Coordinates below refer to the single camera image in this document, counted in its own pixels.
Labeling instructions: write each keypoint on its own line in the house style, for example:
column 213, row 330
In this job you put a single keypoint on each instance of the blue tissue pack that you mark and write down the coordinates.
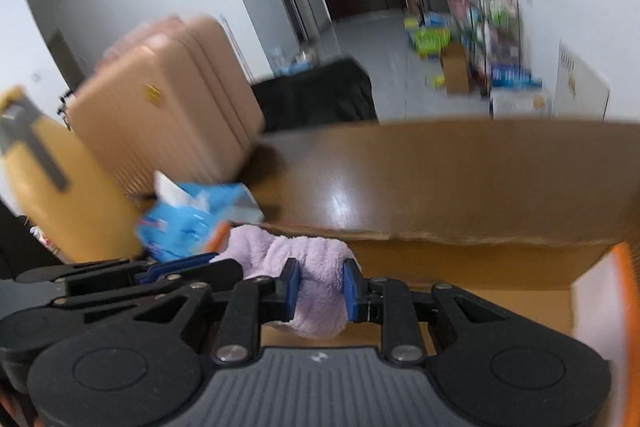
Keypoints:
column 189, row 219

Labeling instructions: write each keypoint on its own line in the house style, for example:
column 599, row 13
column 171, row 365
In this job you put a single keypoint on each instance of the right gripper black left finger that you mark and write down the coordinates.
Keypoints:
column 252, row 303

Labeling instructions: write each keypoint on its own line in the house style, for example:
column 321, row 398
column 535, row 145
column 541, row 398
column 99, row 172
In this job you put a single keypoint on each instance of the cluttered toy shelf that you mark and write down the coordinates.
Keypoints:
column 490, row 31

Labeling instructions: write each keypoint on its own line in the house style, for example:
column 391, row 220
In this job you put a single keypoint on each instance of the small brown cardboard box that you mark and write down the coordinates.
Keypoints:
column 455, row 68

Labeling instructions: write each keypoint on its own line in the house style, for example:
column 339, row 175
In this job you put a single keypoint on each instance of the pink hard-shell suitcase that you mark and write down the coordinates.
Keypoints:
column 176, row 102

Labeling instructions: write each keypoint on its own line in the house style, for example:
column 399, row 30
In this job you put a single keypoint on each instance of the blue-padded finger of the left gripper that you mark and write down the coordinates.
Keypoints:
column 178, row 266

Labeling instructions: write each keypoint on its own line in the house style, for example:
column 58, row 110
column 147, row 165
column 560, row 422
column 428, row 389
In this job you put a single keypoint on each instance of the orange cardboard box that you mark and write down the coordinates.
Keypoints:
column 587, row 290

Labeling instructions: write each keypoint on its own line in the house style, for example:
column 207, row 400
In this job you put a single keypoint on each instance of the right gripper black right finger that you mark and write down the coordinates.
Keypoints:
column 387, row 303

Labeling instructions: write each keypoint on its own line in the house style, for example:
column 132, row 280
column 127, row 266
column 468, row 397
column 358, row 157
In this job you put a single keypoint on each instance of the lavender fluffy plush cloth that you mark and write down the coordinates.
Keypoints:
column 320, row 311

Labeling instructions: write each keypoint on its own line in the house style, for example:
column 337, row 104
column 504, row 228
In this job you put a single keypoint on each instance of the black fabric bag on floor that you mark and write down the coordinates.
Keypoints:
column 335, row 93

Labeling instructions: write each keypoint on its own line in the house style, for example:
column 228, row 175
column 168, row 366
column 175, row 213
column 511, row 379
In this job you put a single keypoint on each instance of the yellow thermos jug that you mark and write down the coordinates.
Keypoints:
column 62, row 188

